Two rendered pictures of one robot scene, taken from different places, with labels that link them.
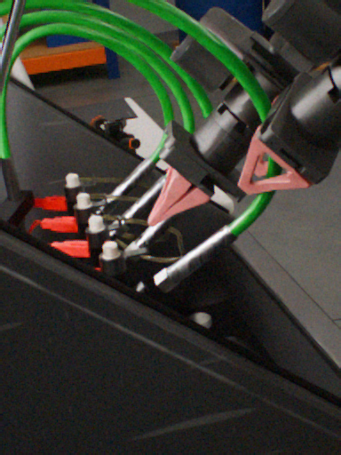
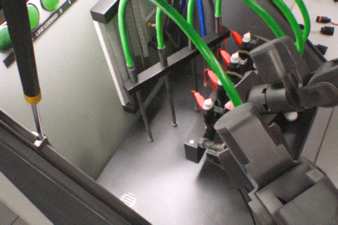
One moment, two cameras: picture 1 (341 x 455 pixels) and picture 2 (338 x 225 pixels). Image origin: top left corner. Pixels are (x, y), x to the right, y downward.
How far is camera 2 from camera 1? 0.59 m
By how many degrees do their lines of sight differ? 47
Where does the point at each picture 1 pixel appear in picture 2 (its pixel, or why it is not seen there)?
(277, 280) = (314, 136)
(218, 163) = not seen: hidden behind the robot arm
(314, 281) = not seen: outside the picture
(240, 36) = (288, 64)
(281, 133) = (223, 159)
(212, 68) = (261, 74)
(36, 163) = (243, 15)
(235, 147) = (261, 111)
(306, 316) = not seen: hidden behind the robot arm
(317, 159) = (238, 178)
